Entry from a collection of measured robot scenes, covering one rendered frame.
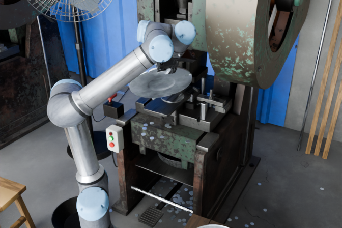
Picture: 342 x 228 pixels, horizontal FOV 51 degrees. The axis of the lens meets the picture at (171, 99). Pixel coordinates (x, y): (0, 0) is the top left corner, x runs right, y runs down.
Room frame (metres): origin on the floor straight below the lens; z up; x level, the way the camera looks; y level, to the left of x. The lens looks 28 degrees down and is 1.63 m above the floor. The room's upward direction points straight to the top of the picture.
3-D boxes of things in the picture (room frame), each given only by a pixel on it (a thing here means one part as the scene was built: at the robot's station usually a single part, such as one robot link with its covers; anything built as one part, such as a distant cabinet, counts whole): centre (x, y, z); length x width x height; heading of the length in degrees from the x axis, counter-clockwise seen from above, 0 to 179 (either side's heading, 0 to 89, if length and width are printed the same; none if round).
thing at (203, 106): (1.53, -0.16, 0.75); 0.03 x 0.03 x 0.10; 60
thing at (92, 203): (1.01, 0.30, 0.62); 0.13 x 0.12 x 0.14; 10
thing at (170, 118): (1.57, 0.01, 0.72); 0.25 x 0.14 x 0.14; 150
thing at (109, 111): (1.68, 0.31, 0.62); 0.10 x 0.06 x 0.20; 60
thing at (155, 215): (1.61, -0.01, 0.14); 0.59 x 0.10 x 0.05; 150
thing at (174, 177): (1.73, -0.08, 0.31); 0.43 x 0.42 x 0.01; 60
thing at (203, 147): (1.71, -0.37, 0.45); 0.92 x 0.12 x 0.90; 150
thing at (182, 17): (1.69, -0.05, 1.04); 0.17 x 0.15 x 0.30; 150
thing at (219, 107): (1.64, -0.22, 0.76); 0.17 x 0.06 x 0.10; 60
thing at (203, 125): (1.73, -0.07, 0.68); 0.45 x 0.30 x 0.06; 60
